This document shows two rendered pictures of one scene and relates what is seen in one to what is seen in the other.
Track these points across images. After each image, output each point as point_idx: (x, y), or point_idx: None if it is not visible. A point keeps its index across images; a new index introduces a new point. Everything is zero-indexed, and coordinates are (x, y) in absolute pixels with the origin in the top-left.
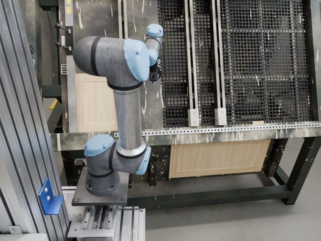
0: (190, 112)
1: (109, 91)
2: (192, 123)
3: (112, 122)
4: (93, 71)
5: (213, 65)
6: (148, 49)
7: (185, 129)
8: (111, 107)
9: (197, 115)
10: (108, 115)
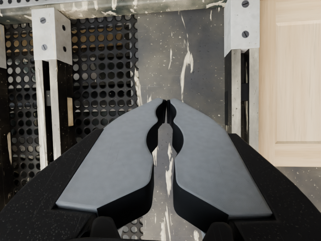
0: (54, 49)
1: (285, 114)
2: (50, 16)
3: (282, 24)
4: None
5: (5, 180)
6: None
7: (72, 0)
8: (283, 68)
9: (37, 38)
10: (294, 44)
